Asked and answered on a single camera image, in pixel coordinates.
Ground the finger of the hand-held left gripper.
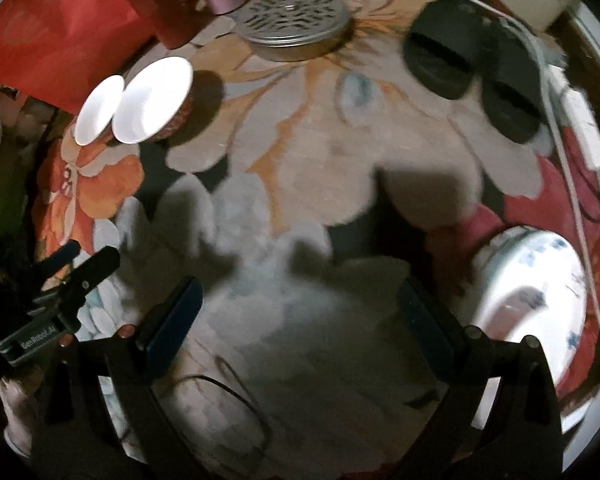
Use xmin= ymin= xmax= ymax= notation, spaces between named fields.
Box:
xmin=62 ymin=246 xmax=121 ymax=307
xmin=39 ymin=241 xmax=81 ymax=277

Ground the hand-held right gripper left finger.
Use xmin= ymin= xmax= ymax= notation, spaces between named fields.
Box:
xmin=45 ymin=276 xmax=204 ymax=480

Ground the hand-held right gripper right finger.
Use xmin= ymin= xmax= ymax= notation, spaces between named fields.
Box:
xmin=397 ymin=275 xmax=566 ymax=480

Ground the large bear print plate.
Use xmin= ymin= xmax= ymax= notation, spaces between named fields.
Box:
xmin=472 ymin=225 xmax=590 ymax=428

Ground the white bowl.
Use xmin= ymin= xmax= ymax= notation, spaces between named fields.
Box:
xmin=74 ymin=75 xmax=126 ymax=147
xmin=112 ymin=56 xmax=195 ymax=145

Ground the person's left hand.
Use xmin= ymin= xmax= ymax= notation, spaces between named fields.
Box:
xmin=0 ymin=324 xmax=137 ymax=442

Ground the floral printed mat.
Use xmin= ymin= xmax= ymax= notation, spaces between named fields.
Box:
xmin=30 ymin=0 xmax=600 ymax=461

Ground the red paper bag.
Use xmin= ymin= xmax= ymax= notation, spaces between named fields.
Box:
xmin=0 ymin=0 xmax=156 ymax=116

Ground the black slipper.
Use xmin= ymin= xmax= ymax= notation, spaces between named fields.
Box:
xmin=481 ymin=25 xmax=551 ymax=145
xmin=402 ymin=1 xmax=501 ymax=101

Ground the white power strip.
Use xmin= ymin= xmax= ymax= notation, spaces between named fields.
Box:
xmin=550 ymin=67 xmax=600 ymax=171

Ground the dark red cylinder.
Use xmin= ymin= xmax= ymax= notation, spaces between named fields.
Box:
xmin=97 ymin=0 xmax=201 ymax=51

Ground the perforated metal tin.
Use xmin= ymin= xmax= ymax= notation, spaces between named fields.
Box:
xmin=235 ymin=0 xmax=352 ymax=62

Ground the thin black cable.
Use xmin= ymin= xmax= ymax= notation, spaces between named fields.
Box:
xmin=175 ymin=360 xmax=276 ymax=461

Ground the white cable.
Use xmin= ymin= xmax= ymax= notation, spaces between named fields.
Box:
xmin=245 ymin=0 xmax=600 ymax=346

